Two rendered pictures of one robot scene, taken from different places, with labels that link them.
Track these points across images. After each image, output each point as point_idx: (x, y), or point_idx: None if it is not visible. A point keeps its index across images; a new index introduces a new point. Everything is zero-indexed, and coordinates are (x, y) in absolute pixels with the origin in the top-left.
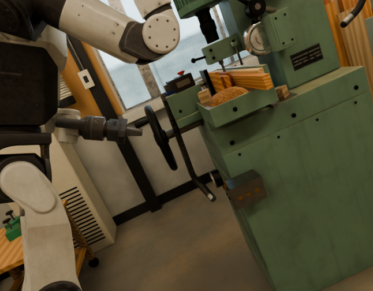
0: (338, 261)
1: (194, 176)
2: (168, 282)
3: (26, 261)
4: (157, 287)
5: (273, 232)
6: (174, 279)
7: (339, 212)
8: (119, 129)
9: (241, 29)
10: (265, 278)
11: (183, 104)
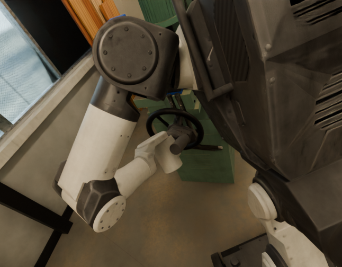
0: (233, 148)
1: (200, 144)
2: (167, 240)
3: (309, 246)
4: (166, 251)
5: (230, 149)
6: (168, 235)
7: None
8: (192, 130)
9: None
10: (211, 183)
11: (194, 95)
